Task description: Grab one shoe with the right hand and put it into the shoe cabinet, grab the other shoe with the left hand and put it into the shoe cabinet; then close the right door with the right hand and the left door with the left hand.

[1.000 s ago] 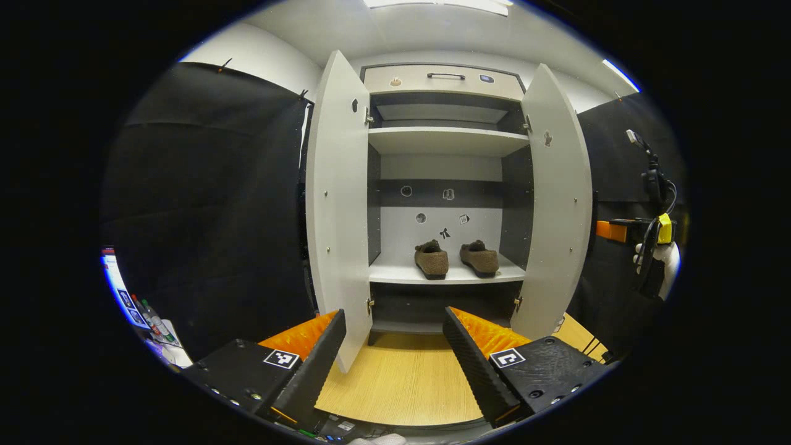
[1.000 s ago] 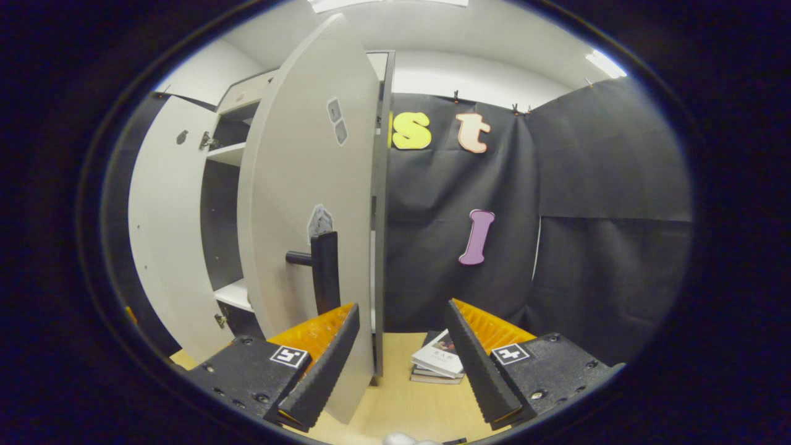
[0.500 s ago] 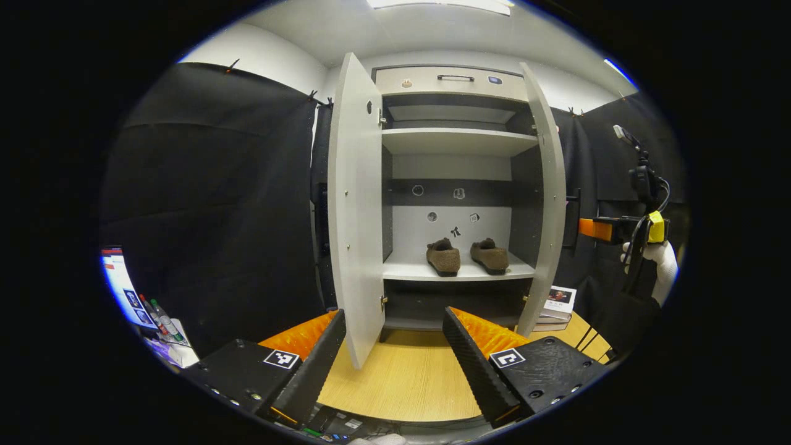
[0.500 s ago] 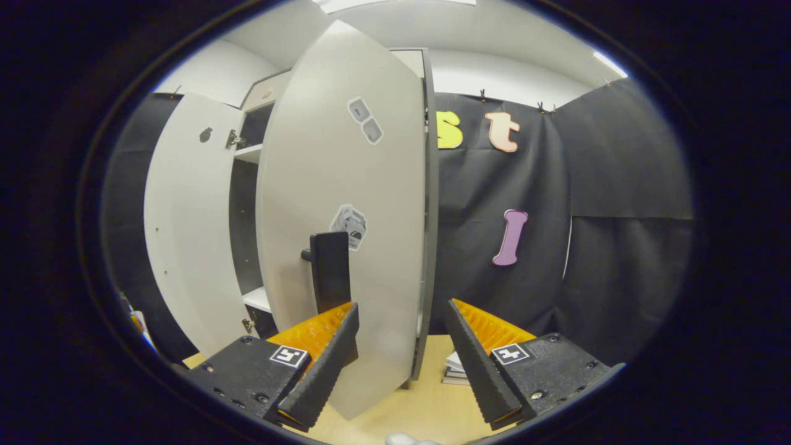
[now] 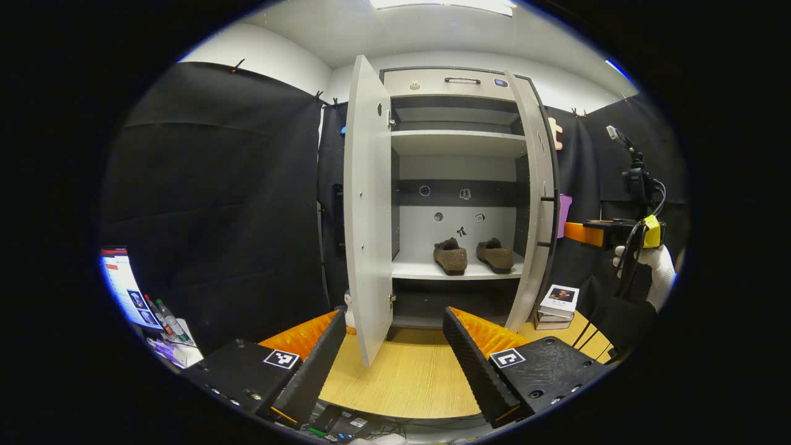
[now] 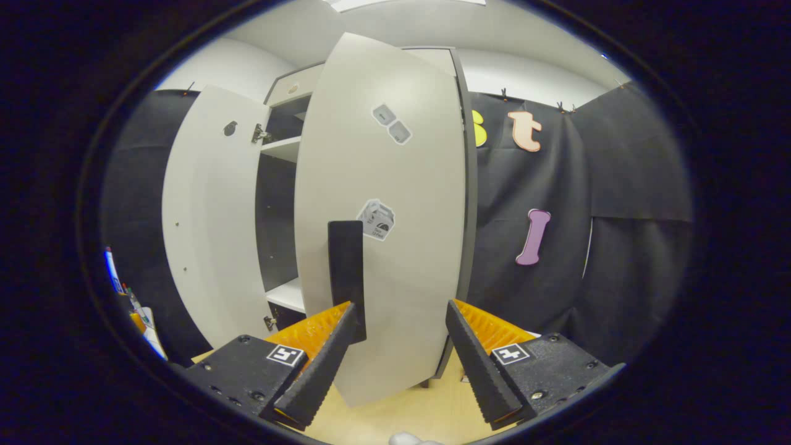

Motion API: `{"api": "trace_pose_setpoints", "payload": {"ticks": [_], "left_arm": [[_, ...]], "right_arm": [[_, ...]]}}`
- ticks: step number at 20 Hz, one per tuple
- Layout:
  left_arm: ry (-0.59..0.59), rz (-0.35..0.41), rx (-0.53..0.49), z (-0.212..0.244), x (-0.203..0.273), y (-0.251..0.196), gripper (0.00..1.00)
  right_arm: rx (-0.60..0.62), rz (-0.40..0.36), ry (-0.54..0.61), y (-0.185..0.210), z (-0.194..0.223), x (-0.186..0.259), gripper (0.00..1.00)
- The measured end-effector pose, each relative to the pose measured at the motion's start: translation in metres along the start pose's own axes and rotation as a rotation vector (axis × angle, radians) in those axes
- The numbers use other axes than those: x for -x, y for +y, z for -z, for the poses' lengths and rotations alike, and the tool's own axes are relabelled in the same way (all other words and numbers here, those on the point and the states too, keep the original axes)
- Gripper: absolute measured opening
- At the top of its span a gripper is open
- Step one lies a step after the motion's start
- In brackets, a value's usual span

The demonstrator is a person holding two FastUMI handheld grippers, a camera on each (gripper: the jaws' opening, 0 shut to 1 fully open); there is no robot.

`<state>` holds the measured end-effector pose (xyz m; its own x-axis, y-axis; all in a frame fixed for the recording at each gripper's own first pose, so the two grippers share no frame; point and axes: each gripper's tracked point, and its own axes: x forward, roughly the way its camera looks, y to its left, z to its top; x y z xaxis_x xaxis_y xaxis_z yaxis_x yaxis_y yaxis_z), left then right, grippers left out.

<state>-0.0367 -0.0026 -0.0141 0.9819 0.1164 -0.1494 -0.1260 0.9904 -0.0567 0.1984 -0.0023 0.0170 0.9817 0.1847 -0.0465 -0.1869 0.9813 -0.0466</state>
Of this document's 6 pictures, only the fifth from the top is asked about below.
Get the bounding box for white cabinet door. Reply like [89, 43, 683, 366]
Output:
[343, 54, 394, 368]
[504, 69, 560, 333]

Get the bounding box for computer monitor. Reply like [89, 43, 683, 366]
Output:
[101, 247, 163, 329]

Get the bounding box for brown shoe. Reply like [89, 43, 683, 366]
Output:
[475, 238, 515, 274]
[433, 237, 468, 276]

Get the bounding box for black backdrop cloth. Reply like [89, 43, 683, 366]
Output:
[99, 61, 690, 359]

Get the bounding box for white cabinet shelf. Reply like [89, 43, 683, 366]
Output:
[391, 130, 528, 159]
[391, 249, 526, 281]

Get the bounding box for white portrait cover book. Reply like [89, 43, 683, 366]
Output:
[539, 284, 580, 319]

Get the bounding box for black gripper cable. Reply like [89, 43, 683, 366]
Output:
[618, 179, 667, 299]

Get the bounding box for red cap bottle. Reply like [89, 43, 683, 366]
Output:
[144, 294, 177, 337]

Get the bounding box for black flat device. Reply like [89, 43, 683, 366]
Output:
[309, 405, 347, 436]

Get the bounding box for green cap bottle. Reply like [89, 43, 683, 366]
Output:
[154, 299, 189, 342]

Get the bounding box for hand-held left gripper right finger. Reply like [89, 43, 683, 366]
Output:
[442, 307, 612, 428]

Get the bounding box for white shoe cabinet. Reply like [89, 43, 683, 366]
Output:
[343, 54, 560, 368]

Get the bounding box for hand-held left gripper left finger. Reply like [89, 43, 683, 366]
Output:
[184, 309, 348, 430]

